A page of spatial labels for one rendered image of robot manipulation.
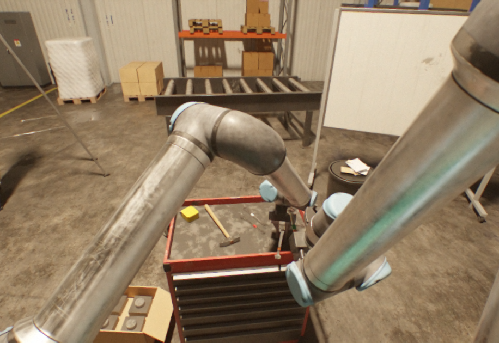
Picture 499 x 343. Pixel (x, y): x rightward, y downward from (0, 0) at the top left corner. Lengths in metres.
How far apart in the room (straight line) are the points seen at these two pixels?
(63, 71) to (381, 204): 7.35
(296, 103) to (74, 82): 5.14
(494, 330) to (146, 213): 0.57
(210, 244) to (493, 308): 1.13
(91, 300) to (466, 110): 0.59
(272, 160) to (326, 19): 8.91
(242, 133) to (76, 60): 6.88
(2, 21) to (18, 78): 1.40
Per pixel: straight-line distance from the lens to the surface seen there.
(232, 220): 1.52
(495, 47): 0.26
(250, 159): 0.60
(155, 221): 0.58
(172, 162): 0.60
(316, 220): 0.74
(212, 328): 1.66
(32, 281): 2.92
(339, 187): 2.64
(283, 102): 4.20
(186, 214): 1.53
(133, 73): 7.11
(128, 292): 2.26
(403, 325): 2.47
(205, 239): 1.42
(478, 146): 0.30
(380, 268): 0.68
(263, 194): 1.15
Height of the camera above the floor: 1.89
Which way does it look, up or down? 30 degrees down
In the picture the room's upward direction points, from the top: 1 degrees clockwise
